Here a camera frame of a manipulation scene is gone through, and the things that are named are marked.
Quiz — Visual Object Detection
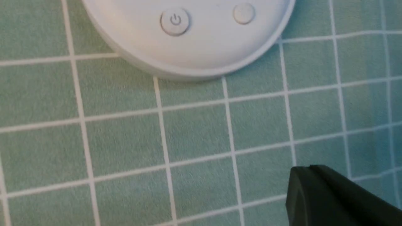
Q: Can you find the white desk lamp with sockets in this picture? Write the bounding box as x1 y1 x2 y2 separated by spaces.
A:
82 0 296 81

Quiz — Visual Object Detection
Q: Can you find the green checkered tablecloth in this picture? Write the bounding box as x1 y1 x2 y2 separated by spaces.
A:
0 0 401 226

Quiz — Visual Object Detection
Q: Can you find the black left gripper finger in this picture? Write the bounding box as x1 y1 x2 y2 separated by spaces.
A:
285 165 402 226

